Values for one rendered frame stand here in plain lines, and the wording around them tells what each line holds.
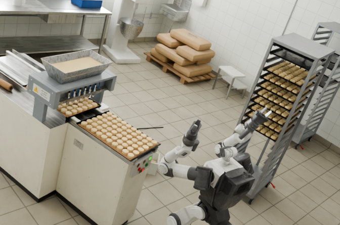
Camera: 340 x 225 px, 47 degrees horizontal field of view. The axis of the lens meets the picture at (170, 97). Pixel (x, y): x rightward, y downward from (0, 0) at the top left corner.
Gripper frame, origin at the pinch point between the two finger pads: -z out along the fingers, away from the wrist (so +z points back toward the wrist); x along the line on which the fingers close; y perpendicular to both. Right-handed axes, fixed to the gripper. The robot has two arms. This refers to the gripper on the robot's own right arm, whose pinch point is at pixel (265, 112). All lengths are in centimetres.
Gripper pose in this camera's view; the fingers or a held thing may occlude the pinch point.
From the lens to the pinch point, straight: 293.3
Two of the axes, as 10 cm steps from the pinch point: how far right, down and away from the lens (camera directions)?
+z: -6.2, 6.7, 4.1
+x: -7.8, -4.8, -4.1
